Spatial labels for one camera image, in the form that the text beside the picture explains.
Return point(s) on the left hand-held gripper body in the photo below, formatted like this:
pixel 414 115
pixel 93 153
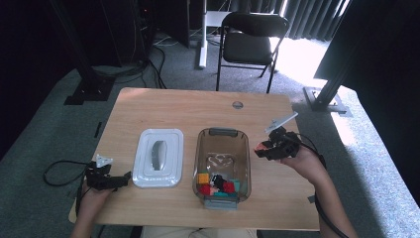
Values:
pixel 99 178

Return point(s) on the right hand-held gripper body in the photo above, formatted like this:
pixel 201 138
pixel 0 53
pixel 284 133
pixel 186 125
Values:
pixel 285 145

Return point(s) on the pink building brick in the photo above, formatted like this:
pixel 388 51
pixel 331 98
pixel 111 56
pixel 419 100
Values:
pixel 260 147

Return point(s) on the white plastic box lid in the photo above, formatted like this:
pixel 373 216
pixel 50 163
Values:
pixel 158 155

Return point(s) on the clear plastic storage box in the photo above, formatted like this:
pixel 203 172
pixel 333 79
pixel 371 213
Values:
pixel 223 132

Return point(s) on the pile of coloured building bricks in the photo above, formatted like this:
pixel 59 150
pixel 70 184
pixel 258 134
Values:
pixel 203 178

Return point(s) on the person's left hand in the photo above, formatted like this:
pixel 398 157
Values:
pixel 92 200

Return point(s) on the person's right hand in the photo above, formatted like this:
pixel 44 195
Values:
pixel 307 165

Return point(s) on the small black strip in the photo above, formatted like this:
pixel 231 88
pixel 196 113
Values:
pixel 98 129

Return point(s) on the black metal stand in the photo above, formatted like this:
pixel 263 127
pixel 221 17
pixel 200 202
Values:
pixel 89 91
pixel 327 96

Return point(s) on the black folding chair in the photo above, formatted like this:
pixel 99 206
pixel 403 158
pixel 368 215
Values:
pixel 246 48

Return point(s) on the black curtain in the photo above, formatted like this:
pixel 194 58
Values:
pixel 23 66
pixel 379 66

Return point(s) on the grey pleated curtain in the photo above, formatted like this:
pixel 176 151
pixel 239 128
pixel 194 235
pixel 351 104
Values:
pixel 307 20

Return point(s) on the dark equipment cabinet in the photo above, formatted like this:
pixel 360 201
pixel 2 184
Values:
pixel 168 20

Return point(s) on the white desk frame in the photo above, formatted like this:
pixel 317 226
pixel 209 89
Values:
pixel 202 49

